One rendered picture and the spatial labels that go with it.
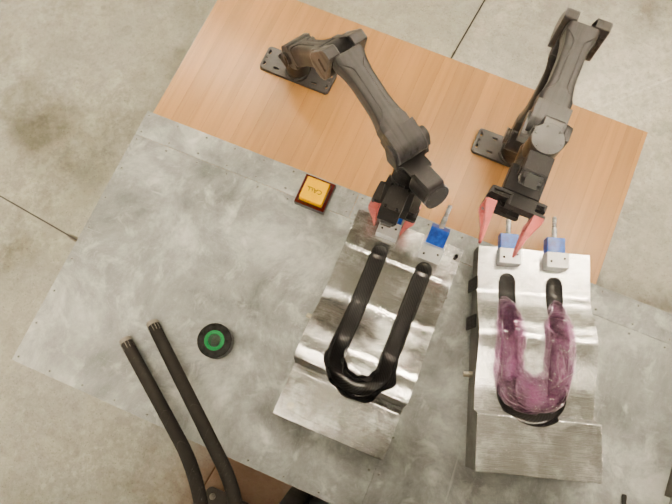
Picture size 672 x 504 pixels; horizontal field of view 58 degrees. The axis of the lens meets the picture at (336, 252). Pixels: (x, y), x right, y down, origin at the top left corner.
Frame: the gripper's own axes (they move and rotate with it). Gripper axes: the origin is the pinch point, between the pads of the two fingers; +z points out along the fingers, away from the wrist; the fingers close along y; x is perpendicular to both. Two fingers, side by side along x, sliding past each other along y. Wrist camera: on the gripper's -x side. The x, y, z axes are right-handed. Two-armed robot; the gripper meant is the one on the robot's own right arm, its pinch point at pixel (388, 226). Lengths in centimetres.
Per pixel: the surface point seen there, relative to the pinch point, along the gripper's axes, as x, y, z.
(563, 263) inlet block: 8.6, 40.1, -1.0
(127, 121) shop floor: 71, -119, 64
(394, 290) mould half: -9.6, 6.7, 8.9
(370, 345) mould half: -23.6, 6.3, 12.5
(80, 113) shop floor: 68, -138, 66
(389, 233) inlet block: -1.5, 0.9, 0.5
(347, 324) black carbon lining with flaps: -20.5, -0.1, 12.8
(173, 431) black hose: -50, -26, 33
